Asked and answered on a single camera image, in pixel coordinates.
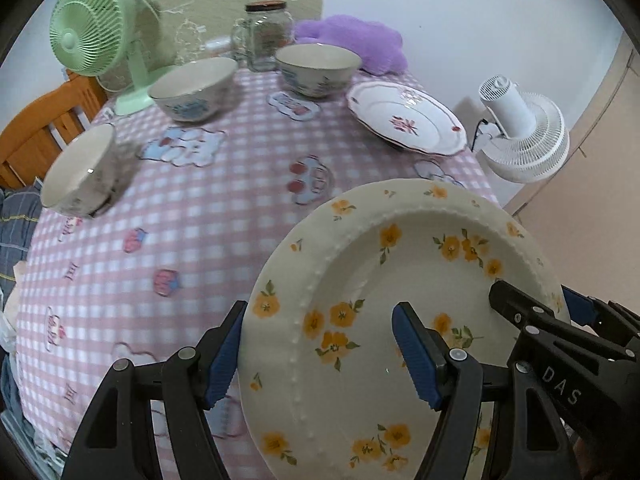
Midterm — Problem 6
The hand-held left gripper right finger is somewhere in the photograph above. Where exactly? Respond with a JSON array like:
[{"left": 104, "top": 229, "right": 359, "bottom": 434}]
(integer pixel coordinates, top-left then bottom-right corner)
[{"left": 391, "top": 301, "right": 576, "bottom": 480}]

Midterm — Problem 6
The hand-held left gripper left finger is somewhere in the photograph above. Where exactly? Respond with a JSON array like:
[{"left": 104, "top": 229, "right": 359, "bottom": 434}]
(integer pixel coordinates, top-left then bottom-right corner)
[{"left": 60, "top": 300, "right": 249, "bottom": 480}]

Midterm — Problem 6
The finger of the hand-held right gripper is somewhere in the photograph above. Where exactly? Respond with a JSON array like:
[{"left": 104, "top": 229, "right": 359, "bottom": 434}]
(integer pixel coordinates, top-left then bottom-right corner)
[
  {"left": 488, "top": 280, "right": 568, "bottom": 343},
  {"left": 560, "top": 285, "right": 640, "bottom": 358}
]

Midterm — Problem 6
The yellow floral cream plate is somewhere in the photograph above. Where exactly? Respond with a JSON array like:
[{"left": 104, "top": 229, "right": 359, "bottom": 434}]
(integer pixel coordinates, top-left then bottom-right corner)
[{"left": 237, "top": 179, "right": 571, "bottom": 480}]

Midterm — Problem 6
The white bowl with blue print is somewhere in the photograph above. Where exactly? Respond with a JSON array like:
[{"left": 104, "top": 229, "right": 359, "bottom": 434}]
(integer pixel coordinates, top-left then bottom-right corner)
[
  {"left": 275, "top": 43, "right": 363, "bottom": 100},
  {"left": 148, "top": 56, "right": 239, "bottom": 123},
  {"left": 40, "top": 122, "right": 138, "bottom": 218}
]

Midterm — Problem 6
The pink checkered tablecloth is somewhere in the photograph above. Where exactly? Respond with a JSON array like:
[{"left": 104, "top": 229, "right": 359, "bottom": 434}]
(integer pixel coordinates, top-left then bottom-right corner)
[{"left": 10, "top": 60, "right": 506, "bottom": 480}]

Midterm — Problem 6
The white clip fan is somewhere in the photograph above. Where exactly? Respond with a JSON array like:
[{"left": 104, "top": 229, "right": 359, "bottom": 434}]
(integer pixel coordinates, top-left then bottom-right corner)
[{"left": 467, "top": 75, "right": 571, "bottom": 183}]

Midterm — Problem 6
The pile of clothes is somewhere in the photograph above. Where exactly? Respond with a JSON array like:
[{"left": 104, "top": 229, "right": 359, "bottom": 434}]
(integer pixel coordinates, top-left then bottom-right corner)
[{"left": 0, "top": 260, "right": 66, "bottom": 466}]

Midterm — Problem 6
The white plate with red flowers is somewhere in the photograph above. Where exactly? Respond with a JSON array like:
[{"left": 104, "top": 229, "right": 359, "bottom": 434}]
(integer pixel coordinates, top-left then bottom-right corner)
[{"left": 346, "top": 81, "right": 467, "bottom": 157}]

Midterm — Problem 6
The blue plaid bedding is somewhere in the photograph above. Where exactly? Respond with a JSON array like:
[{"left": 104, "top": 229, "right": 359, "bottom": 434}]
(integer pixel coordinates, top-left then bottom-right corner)
[{"left": 0, "top": 180, "right": 46, "bottom": 311}]

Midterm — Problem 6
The wooden chair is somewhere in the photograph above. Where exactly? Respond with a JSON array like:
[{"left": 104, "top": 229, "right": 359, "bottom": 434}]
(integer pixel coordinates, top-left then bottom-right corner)
[{"left": 0, "top": 71, "right": 108, "bottom": 188}]

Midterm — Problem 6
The purple plush cushion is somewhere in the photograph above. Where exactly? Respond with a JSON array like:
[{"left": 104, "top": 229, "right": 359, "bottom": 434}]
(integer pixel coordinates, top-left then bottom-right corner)
[{"left": 294, "top": 14, "right": 408, "bottom": 77}]

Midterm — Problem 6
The glass mug jar with lid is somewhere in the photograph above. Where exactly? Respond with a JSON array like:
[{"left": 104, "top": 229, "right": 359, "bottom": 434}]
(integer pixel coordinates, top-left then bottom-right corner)
[{"left": 231, "top": 1, "right": 295, "bottom": 73}]

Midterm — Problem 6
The green desk fan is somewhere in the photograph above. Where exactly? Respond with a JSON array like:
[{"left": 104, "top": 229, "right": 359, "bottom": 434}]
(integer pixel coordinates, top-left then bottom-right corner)
[{"left": 49, "top": 0, "right": 166, "bottom": 116}]

